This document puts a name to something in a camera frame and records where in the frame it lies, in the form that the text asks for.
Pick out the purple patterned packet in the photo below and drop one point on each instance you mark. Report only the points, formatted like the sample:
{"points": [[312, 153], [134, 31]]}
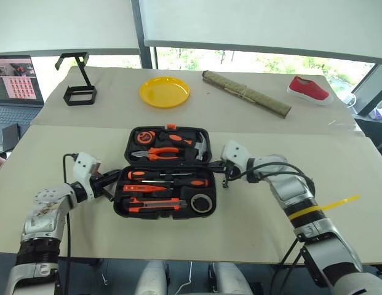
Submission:
{"points": [[378, 114]]}

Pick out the black metal stand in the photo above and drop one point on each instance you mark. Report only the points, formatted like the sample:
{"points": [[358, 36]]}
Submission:
{"points": [[70, 99]]}

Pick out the small black box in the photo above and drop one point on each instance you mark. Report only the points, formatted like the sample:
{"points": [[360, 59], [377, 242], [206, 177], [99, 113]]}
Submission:
{"points": [[10, 136]]}

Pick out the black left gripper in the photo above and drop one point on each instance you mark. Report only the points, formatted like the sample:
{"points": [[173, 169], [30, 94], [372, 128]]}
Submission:
{"points": [[100, 187]]}

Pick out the open laptop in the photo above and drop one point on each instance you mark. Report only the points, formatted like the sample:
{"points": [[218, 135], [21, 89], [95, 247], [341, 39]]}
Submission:
{"points": [[13, 81]]}

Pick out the grey tape roll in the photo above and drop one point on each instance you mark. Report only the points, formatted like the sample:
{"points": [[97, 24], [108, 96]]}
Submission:
{"points": [[194, 203]]}

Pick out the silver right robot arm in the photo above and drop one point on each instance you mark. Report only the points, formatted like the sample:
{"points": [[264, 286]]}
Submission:
{"points": [[295, 190]]}

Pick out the orange black tape measure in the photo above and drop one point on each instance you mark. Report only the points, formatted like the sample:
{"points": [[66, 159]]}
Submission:
{"points": [[145, 137]]}

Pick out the rolled bamboo mat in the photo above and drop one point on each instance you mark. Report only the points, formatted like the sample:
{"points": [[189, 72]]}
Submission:
{"points": [[247, 93]]}

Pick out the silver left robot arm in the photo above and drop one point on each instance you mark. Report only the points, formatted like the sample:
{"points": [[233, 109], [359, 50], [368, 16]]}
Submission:
{"points": [[46, 209]]}

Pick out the white roller blind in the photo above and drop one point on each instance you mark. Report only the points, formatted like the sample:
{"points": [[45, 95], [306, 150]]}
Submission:
{"points": [[258, 21], [61, 23]]}

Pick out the yellow plastic plate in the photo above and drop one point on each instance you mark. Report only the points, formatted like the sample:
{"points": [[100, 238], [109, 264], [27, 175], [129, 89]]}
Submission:
{"points": [[164, 91]]}

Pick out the dark monitor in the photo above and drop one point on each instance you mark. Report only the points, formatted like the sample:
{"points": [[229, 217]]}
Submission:
{"points": [[370, 90]]}

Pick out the orange black utility knife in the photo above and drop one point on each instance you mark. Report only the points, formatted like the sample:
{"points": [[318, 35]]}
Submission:
{"points": [[153, 205]]}

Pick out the dark window frame post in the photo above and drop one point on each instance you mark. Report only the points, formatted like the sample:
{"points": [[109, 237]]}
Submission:
{"points": [[147, 56]]}

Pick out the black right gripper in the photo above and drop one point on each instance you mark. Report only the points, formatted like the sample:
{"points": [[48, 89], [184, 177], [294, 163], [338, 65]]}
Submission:
{"points": [[231, 170]]}

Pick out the black plastic tool case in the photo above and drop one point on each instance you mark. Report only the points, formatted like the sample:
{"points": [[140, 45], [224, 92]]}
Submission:
{"points": [[166, 212]]}

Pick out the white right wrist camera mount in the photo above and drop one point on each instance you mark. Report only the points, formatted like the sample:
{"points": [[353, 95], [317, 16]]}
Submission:
{"points": [[235, 152]]}

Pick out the orange black screwdriver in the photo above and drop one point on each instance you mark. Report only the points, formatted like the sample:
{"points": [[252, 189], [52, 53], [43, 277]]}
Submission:
{"points": [[192, 182], [140, 175]]}

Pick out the red canvas shoe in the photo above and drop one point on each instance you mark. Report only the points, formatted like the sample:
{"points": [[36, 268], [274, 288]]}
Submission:
{"points": [[309, 89]]}

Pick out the orange test pen screwdriver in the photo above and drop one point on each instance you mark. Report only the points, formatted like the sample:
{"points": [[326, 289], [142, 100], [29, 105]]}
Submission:
{"points": [[138, 188]]}

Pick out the grey rounded shell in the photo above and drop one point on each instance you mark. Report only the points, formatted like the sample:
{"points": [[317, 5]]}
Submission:
{"points": [[230, 279], [150, 279]]}

